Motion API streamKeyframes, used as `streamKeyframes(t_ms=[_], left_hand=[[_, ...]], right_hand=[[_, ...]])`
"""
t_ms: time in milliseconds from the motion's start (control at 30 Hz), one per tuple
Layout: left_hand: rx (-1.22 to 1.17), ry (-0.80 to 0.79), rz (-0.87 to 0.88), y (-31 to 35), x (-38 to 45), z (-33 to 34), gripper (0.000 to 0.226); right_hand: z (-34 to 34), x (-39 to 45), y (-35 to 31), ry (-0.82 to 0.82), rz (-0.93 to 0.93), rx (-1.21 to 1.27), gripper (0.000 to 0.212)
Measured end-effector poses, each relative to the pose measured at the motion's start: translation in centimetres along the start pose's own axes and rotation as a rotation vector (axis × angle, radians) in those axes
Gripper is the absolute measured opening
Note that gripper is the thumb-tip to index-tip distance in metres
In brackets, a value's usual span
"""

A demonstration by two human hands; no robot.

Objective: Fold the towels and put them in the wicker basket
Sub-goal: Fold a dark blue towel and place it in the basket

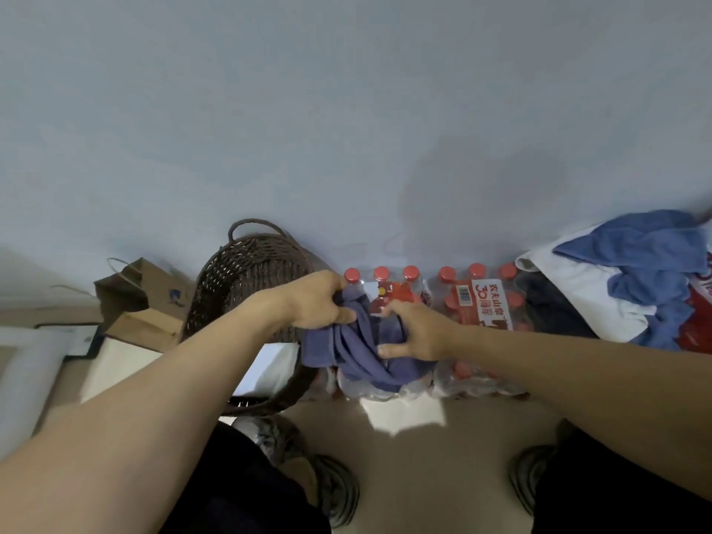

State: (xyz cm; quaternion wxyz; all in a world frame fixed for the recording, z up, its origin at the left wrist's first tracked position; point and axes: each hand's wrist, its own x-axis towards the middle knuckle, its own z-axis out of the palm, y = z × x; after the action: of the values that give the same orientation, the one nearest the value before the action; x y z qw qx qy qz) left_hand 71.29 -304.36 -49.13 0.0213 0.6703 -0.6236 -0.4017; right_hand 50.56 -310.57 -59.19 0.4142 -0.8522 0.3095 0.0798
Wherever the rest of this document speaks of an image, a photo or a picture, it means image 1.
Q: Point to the person's right hand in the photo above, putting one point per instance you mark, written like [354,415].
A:
[425,333]

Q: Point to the person's left hand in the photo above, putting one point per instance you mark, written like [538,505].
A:
[314,300]

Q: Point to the dark blue towel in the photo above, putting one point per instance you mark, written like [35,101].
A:
[356,350]

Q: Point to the dark brown wicker basket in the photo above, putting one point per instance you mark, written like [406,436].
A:
[245,272]

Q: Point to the white towel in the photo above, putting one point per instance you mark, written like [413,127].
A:
[272,369]

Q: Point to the cream towel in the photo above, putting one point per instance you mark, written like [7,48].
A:
[578,294]

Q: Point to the light blue towel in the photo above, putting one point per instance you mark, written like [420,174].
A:
[651,255]

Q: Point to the person's right forearm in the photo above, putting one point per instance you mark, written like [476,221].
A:
[601,394]

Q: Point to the person's left forearm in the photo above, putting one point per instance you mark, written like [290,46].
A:
[139,428]

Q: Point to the person's right grey shoe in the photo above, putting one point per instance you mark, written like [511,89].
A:
[525,472]

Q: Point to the person's grey shoe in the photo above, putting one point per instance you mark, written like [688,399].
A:
[525,472]
[334,489]

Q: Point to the person's left grey shoe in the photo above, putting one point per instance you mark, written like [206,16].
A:
[334,489]

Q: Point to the brown paper bag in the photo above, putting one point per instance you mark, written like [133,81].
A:
[144,305]

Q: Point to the white metal equipment frame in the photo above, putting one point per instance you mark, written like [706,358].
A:
[28,383]

